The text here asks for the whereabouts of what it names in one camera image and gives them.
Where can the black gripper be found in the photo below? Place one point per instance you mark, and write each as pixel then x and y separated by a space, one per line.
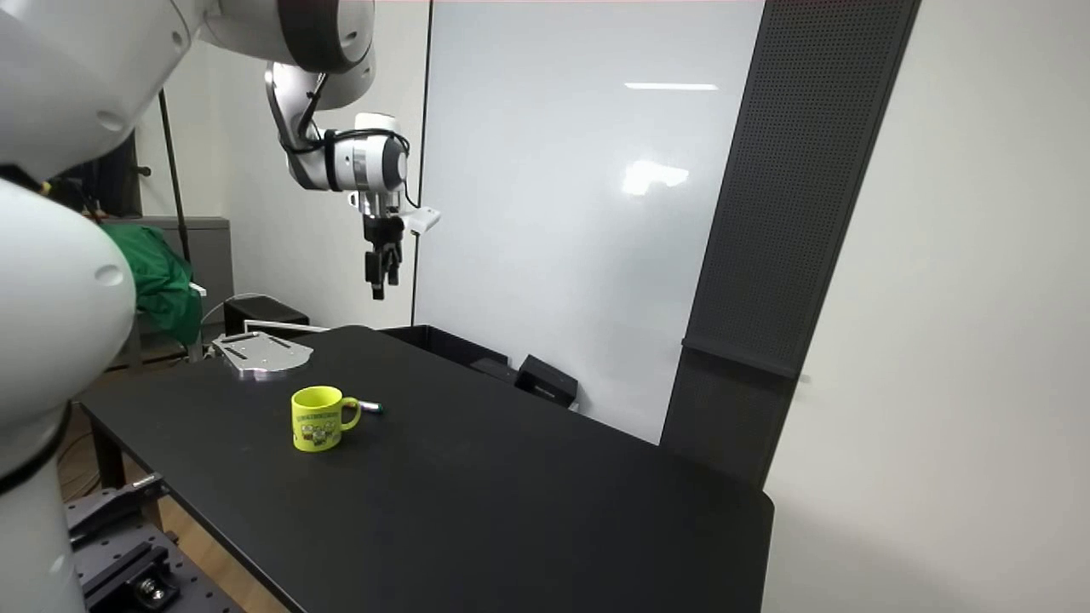
pixel 382 225

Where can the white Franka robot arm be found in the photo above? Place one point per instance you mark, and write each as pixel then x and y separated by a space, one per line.
pixel 71 225

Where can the yellow mug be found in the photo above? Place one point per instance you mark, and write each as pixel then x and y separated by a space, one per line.
pixel 316 420

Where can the white plastic tray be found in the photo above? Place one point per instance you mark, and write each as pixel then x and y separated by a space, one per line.
pixel 265 357

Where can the large white whiteboard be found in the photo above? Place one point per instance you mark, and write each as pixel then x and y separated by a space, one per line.
pixel 566 205

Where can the small black box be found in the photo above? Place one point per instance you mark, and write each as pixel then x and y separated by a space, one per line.
pixel 551 382

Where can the green cloth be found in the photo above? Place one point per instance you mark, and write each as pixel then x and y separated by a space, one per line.
pixel 159 277

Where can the black table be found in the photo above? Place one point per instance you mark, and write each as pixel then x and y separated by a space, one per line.
pixel 456 500

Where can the black perforated board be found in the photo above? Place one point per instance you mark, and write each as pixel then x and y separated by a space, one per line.
pixel 137 556

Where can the black pillar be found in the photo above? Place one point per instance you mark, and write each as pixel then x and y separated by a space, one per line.
pixel 786 225

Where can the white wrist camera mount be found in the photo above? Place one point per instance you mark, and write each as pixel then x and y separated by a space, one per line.
pixel 424 221

